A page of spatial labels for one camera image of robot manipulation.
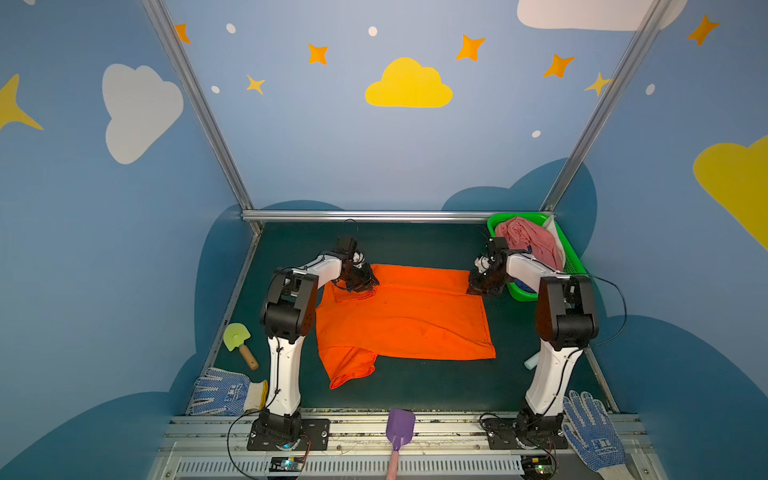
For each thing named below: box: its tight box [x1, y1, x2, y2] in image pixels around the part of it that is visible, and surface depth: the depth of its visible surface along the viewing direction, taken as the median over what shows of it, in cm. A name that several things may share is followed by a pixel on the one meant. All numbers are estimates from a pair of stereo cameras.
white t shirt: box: [542, 215, 566, 272], surface depth 109 cm
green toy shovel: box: [223, 323, 259, 371], surface depth 90 cm
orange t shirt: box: [316, 265, 497, 390], surface depth 97 cm
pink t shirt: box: [495, 216, 563, 271], surface depth 108 cm
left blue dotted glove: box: [186, 367, 269, 416], surface depth 82 cm
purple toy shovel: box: [386, 408, 416, 480], surface depth 76 cm
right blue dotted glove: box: [561, 390, 631, 480], surface depth 76 cm
